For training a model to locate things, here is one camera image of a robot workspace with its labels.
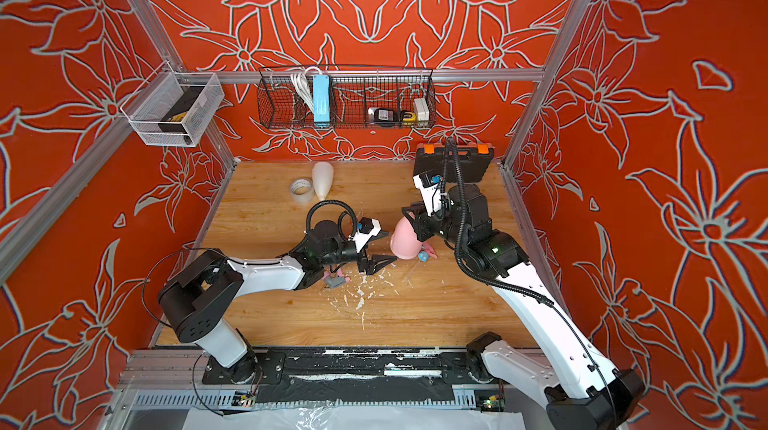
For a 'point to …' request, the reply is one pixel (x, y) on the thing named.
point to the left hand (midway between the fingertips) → (391, 244)
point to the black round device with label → (381, 115)
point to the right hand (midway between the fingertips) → (401, 207)
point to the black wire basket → (337, 97)
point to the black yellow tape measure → (407, 116)
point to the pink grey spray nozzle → (335, 279)
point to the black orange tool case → (475, 159)
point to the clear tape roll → (301, 189)
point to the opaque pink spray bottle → (404, 243)
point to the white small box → (422, 112)
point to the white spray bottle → (322, 173)
